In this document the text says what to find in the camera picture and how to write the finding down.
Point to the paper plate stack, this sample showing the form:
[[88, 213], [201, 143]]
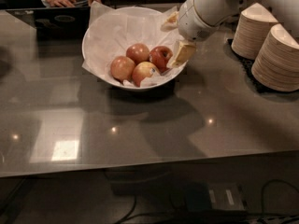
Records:
[[277, 63], [253, 27]]

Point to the paper plate stack front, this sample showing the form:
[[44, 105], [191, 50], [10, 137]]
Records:
[[277, 63]]

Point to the red apple back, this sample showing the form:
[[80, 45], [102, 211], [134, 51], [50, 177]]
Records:
[[138, 52]]

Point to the yellow-red apple front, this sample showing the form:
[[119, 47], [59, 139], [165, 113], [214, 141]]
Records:
[[142, 71]]

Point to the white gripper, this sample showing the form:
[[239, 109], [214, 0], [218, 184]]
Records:
[[191, 21]]

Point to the black mat under plates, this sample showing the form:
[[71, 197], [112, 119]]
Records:
[[249, 72]]

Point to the white paper liner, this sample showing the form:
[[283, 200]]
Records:
[[121, 31]]

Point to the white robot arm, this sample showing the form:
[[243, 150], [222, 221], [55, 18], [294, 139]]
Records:
[[214, 12]]

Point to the person's hand left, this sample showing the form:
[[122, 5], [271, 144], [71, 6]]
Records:
[[62, 3]]

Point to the power box on floor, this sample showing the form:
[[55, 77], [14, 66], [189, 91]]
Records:
[[205, 197]]

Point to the red apple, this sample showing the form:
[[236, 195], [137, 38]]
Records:
[[138, 52], [160, 57]]

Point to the white bowl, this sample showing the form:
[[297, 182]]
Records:
[[174, 75]]

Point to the red-yellow apple left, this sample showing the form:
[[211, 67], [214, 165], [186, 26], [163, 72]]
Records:
[[122, 68]]

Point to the paper plate stack back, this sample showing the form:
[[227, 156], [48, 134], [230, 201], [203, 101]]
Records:
[[253, 27]]

